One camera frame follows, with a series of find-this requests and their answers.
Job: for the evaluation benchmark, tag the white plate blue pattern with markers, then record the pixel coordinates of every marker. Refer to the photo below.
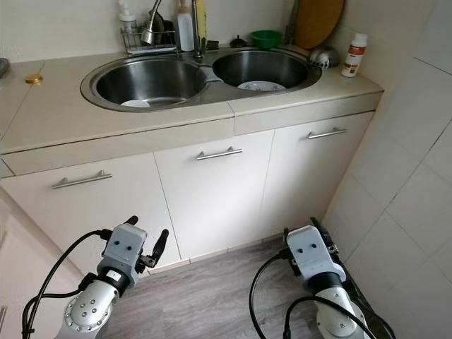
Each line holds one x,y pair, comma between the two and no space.
261,87

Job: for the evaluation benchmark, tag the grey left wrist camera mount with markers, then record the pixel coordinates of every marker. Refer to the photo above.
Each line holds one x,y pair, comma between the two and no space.
123,247

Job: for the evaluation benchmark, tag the dark kitchen utensil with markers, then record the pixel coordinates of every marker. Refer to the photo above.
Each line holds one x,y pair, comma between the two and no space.
292,25

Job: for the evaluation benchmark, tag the translucent white soap bottle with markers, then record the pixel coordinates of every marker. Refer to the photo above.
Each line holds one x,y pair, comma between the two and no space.
185,32

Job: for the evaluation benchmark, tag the grey metal object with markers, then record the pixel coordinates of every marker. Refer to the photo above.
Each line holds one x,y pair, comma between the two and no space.
3,68

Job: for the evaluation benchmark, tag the round wooden cutting board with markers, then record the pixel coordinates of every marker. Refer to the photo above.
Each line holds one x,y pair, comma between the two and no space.
321,21

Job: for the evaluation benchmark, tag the black sink plug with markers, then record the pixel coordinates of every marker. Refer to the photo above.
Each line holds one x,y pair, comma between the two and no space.
237,42

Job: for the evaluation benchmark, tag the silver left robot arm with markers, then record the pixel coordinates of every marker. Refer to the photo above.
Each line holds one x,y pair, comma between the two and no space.
92,314

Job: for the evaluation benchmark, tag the small white pump bottle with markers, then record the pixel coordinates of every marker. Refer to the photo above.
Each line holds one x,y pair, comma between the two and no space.
126,21

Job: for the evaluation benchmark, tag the yellow dish scrubber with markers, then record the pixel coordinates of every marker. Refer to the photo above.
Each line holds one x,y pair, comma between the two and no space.
200,25

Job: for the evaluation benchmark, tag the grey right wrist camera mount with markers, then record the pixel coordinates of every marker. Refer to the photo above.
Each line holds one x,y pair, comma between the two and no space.
312,251

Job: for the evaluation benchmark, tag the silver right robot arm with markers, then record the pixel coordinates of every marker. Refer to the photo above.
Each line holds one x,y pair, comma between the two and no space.
335,321

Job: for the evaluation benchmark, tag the small gold round cap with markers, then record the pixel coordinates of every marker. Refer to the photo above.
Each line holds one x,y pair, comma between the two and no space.
34,79

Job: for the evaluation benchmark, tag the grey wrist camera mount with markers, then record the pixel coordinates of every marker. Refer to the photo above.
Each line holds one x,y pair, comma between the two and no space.
312,251
123,247

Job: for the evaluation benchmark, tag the white bottle orange label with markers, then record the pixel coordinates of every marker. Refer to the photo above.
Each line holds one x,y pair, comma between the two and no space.
354,56

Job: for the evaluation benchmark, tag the beige kitchen counter cabinet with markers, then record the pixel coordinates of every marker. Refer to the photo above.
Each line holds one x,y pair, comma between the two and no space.
219,198

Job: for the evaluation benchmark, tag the steel double basin sink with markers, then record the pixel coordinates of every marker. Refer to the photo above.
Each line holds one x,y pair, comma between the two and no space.
148,79

